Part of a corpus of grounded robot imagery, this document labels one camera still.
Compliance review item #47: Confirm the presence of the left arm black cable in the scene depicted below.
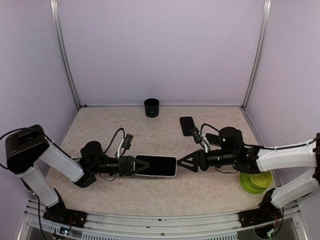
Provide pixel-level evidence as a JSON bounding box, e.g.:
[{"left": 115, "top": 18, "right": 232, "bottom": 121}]
[{"left": 102, "top": 127, "right": 125, "bottom": 157}]

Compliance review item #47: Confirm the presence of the dark green cup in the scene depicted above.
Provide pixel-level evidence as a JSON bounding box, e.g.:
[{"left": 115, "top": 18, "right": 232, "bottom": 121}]
[{"left": 144, "top": 98, "right": 160, "bottom": 118}]

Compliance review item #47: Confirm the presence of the clear phone case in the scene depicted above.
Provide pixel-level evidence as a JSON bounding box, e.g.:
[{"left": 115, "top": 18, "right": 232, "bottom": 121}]
[{"left": 133, "top": 154, "right": 178, "bottom": 178}]

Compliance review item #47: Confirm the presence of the aluminium frame post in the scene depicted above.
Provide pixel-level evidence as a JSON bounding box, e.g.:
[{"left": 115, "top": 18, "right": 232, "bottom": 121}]
[
  {"left": 50, "top": 0, "right": 82, "bottom": 111},
  {"left": 241, "top": 0, "right": 272, "bottom": 112}
]

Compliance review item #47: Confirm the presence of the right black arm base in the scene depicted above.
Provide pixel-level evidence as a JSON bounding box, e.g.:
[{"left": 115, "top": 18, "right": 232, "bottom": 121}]
[{"left": 238, "top": 188, "right": 283, "bottom": 228}]

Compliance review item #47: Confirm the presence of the black smartphone teal edge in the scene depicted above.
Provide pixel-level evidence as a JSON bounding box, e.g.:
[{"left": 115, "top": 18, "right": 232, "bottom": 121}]
[
  {"left": 136, "top": 156, "right": 176, "bottom": 176},
  {"left": 179, "top": 116, "right": 196, "bottom": 137},
  {"left": 205, "top": 133, "right": 221, "bottom": 147}
]

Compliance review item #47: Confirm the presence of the front aluminium rail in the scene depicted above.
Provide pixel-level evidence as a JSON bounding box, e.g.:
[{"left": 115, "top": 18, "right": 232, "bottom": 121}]
[{"left": 14, "top": 197, "right": 308, "bottom": 240}]

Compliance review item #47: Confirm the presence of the right aluminium frame post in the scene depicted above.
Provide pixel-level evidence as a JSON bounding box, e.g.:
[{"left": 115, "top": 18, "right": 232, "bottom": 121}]
[{"left": 241, "top": 0, "right": 272, "bottom": 112}]

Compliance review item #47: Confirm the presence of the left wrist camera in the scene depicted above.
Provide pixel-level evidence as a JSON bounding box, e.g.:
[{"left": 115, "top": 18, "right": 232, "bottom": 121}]
[{"left": 121, "top": 133, "right": 134, "bottom": 150}]

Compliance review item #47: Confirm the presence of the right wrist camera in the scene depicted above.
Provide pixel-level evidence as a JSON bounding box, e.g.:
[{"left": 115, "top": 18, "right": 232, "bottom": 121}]
[{"left": 190, "top": 127, "right": 203, "bottom": 144}]

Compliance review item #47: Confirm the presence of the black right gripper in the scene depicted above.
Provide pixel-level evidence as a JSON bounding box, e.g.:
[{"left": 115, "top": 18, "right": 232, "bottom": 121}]
[{"left": 177, "top": 148, "right": 237, "bottom": 173}]

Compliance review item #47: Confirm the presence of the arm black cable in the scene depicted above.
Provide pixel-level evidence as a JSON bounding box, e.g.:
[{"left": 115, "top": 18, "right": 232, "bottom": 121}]
[
  {"left": 200, "top": 123, "right": 222, "bottom": 137},
  {"left": 102, "top": 127, "right": 125, "bottom": 157}
]

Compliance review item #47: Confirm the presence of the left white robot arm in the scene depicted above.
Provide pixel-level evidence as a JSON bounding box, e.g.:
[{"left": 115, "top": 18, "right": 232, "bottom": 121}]
[{"left": 0, "top": 124, "right": 150, "bottom": 223}]

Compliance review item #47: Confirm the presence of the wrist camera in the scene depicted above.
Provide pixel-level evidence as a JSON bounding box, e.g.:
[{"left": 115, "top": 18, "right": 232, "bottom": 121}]
[
  {"left": 121, "top": 133, "right": 134, "bottom": 150},
  {"left": 190, "top": 127, "right": 203, "bottom": 144}
]

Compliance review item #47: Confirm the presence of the left aluminium frame post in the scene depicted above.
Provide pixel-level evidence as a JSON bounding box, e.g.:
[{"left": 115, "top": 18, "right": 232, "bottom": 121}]
[{"left": 50, "top": 0, "right": 82, "bottom": 111}]

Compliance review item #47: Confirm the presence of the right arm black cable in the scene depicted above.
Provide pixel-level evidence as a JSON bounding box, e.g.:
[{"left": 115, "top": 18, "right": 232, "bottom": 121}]
[{"left": 200, "top": 123, "right": 222, "bottom": 137}]

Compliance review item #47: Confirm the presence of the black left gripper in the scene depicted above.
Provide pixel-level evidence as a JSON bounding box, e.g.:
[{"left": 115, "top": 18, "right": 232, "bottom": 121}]
[{"left": 90, "top": 155, "right": 150, "bottom": 177}]

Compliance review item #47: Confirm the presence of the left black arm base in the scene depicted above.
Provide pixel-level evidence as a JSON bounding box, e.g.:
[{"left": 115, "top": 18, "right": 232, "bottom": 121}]
[{"left": 43, "top": 188, "right": 88, "bottom": 229}]

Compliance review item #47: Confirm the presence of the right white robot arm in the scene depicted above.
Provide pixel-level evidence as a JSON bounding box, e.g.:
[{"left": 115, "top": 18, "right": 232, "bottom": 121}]
[{"left": 177, "top": 127, "right": 320, "bottom": 222}]

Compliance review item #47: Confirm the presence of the green bowl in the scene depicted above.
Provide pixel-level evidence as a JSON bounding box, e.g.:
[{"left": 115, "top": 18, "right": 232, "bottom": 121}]
[{"left": 249, "top": 171, "right": 273, "bottom": 190}]

